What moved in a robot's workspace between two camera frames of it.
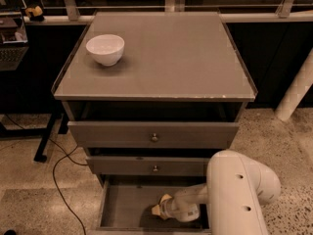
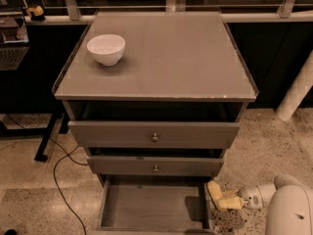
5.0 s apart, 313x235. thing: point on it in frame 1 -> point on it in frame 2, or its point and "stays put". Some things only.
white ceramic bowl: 107,49 stays put
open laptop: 14,41 stays put
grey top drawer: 154,135 stays put
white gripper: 170,208 -> 250,197
